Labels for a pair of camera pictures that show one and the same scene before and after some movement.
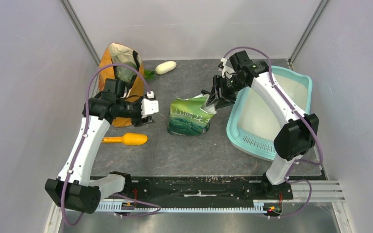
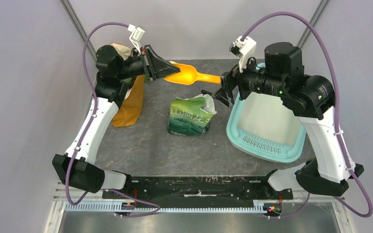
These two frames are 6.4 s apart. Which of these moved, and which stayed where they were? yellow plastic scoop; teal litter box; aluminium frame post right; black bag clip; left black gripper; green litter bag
Moved: yellow plastic scoop; left black gripper
Stayed: aluminium frame post right; teal litter box; black bag clip; green litter bag
